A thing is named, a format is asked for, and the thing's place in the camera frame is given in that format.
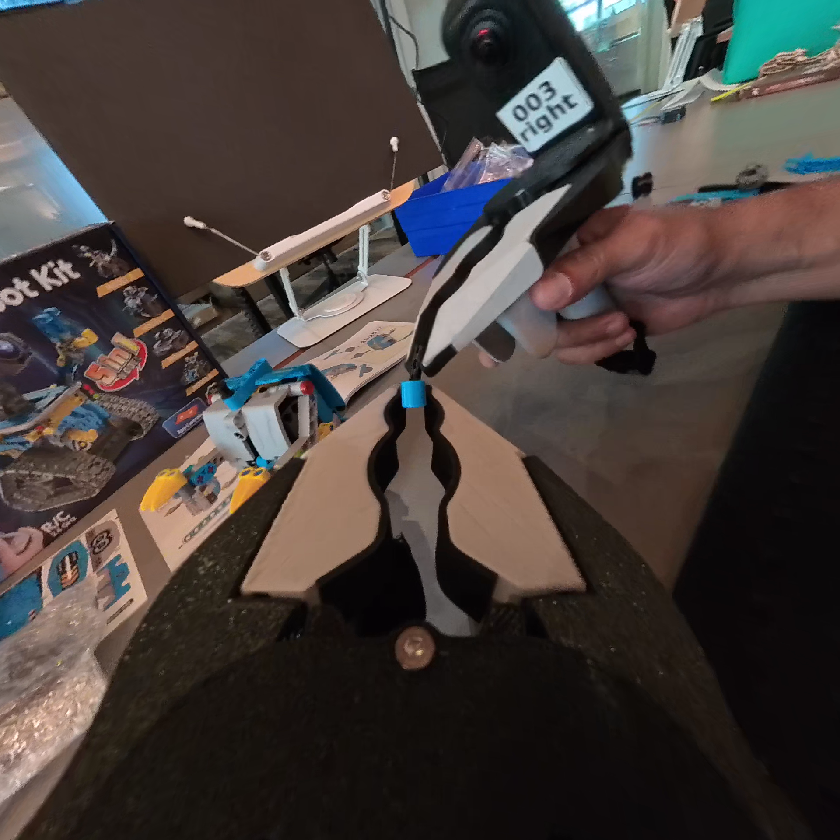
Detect person's right forearm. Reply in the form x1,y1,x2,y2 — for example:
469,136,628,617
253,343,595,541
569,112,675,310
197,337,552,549
722,177,840,311

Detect sticker sheet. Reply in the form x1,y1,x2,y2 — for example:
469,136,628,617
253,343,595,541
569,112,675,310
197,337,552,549
0,508,149,642

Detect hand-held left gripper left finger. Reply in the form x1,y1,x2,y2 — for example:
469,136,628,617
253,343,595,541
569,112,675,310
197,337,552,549
241,386,404,602

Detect open instruction sheet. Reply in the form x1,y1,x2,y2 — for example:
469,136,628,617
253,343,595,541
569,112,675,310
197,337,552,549
140,446,278,573

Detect blue storage bin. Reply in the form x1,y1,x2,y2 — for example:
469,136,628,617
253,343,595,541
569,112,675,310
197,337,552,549
394,172,521,259

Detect white desk lamp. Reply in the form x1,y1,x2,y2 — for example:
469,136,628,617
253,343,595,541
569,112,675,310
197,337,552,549
184,136,413,349

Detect clear plastic bag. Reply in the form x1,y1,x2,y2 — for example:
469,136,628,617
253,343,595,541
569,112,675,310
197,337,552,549
443,136,536,195

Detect blue grey toy robot model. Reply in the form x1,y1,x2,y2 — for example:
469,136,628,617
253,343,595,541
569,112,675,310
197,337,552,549
140,360,350,517

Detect teal green bag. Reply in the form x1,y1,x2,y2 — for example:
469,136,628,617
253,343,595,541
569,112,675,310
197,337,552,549
722,0,840,85

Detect dark panel board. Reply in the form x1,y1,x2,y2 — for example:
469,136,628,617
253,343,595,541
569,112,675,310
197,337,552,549
0,0,451,300

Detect dark blue toy kit box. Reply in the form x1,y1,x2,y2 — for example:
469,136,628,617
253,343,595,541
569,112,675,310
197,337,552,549
0,222,228,586

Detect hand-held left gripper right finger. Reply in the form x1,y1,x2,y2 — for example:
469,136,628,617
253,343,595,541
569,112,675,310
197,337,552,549
425,387,588,597

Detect person's right hand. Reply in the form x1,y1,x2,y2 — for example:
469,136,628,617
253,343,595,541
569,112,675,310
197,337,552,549
478,205,742,370

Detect wooden model kit box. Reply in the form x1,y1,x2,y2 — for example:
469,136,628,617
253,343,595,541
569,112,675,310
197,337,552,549
742,49,840,101

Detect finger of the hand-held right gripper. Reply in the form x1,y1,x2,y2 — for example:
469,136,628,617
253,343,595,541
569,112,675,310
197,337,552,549
406,193,527,378
419,186,572,378

